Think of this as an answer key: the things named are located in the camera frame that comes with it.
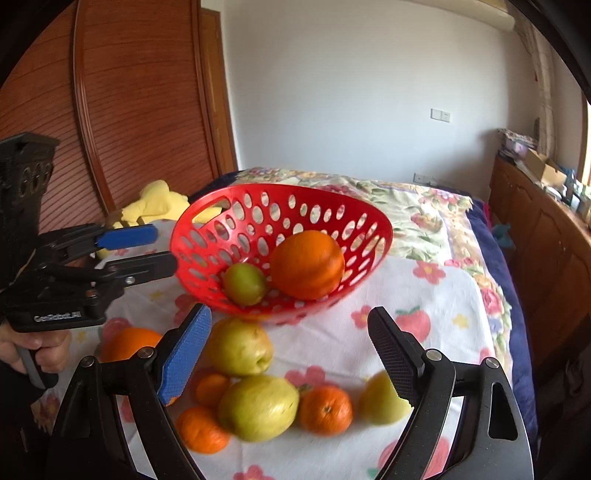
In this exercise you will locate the yellow-green pear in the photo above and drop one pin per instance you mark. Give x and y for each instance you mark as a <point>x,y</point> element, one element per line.
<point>240,346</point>
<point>258,408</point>

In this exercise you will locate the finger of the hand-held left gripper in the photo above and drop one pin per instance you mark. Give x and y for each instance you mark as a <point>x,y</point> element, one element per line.
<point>129,235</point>
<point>147,267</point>

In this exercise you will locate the folded patterned cloth pile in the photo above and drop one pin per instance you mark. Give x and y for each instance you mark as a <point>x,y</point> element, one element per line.
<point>515,141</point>

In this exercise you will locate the patterned curtain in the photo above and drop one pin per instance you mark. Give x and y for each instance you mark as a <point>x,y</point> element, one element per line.
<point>545,92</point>

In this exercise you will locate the window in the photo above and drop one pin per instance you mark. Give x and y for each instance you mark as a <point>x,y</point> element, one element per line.
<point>585,138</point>

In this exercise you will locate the red perforated plastic basket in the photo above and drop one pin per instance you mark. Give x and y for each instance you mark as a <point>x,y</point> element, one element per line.
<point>203,295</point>

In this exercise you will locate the white wall switch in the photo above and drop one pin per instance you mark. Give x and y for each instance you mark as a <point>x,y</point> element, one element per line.
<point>440,115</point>

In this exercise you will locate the wooden headboard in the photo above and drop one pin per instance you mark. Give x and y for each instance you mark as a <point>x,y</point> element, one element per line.
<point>138,92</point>

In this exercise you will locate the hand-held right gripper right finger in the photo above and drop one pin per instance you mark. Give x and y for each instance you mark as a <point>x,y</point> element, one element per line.
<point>397,355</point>

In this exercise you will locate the small tangerine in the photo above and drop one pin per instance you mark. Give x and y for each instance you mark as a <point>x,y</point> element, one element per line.
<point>201,431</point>
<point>212,390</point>
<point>325,410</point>

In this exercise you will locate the wooden cabinet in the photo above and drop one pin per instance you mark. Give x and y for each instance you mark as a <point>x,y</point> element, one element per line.
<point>545,258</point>

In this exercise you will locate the white wall socket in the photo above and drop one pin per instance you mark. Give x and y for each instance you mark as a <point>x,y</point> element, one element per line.
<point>424,177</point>

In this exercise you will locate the floral bedsheet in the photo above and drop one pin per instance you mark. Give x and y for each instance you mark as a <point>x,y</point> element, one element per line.
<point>415,207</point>

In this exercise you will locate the large orange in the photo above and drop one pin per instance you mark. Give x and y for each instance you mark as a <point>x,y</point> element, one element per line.
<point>307,265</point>
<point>124,346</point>

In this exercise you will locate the cardboard box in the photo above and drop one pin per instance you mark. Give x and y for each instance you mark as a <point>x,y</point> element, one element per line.
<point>547,173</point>

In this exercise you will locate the small yellow-green fruit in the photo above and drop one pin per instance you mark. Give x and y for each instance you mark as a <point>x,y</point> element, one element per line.
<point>378,401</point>
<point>244,284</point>

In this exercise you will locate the yellow plush toy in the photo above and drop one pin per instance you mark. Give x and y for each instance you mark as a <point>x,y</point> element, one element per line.
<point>157,198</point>

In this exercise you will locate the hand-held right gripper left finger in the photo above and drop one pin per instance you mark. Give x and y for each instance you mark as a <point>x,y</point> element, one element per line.
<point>184,355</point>

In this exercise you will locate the person's left hand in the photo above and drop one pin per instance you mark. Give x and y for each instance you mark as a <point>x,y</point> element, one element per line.
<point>46,344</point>

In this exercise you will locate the small blue toy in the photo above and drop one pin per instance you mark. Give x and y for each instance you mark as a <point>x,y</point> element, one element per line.
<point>503,233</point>

